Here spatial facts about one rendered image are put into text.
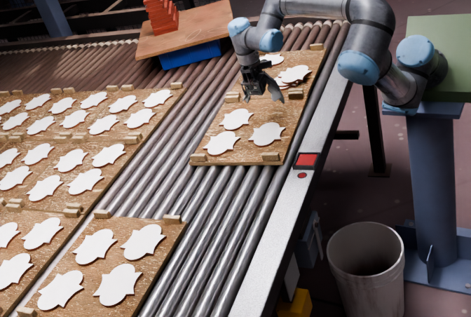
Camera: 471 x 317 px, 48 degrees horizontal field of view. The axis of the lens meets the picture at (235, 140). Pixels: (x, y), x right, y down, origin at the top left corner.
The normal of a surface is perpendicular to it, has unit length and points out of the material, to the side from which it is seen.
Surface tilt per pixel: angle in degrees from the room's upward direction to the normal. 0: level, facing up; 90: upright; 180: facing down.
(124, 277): 0
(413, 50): 37
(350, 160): 0
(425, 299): 0
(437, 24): 45
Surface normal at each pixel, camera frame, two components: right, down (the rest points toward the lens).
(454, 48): -0.49, -0.17
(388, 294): 0.36, 0.48
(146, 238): -0.25, -0.81
